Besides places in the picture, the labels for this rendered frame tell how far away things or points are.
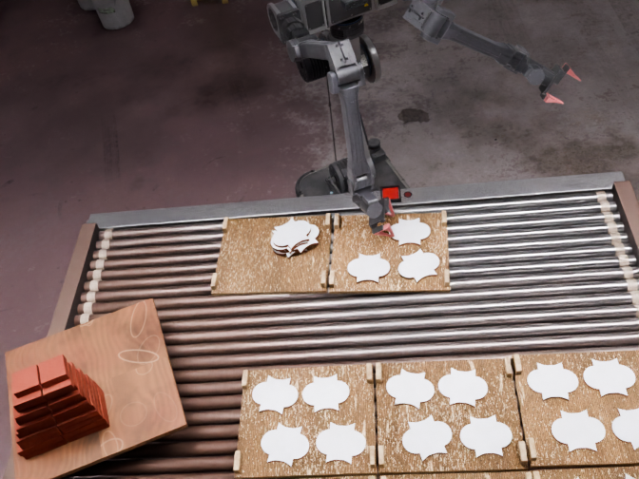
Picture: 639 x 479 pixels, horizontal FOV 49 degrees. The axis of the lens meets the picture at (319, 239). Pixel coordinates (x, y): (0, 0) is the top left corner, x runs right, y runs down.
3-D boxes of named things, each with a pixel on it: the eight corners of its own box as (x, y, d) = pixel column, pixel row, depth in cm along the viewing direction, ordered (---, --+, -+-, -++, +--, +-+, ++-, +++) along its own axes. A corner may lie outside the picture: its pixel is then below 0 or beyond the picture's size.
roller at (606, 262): (87, 296, 260) (82, 289, 256) (630, 259, 239) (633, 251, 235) (84, 307, 256) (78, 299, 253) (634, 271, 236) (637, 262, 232)
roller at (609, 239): (92, 275, 266) (87, 267, 262) (623, 238, 245) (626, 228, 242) (89, 285, 263) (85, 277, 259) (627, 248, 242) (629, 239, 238)
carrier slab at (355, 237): (336, 218, 263) (335, 215, 261) (446, 215, 257) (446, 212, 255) (329, 294, 240) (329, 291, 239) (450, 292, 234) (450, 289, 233)
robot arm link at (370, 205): (369, 169, 240) (346, 177, 238) (383, 182, 230) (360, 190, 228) (373, 200, 246) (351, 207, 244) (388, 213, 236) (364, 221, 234)
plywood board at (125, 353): (7, 355, 228) (5, 353, 227) (153, 300, 235) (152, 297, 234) (18, 495, 196) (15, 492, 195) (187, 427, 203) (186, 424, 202)
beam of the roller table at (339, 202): (95, 223, 287) (89, 213, 282) (619, 182, 265) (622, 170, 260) (90, 239, 281) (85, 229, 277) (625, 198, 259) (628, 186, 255)
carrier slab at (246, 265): (226, 221, 269) (225, 219, 268) (332, 218, 263) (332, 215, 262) (212, 296, 246) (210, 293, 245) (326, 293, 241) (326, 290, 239)
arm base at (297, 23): (302, 35, 261) (298, 7, 252) (311, 46, 256) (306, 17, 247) (281, 43, 259) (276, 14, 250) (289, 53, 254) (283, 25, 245)
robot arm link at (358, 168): (357, 61, 220) (325, 69, 217) (364, 66, 215) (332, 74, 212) (371, 180, 243) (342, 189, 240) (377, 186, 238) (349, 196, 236)
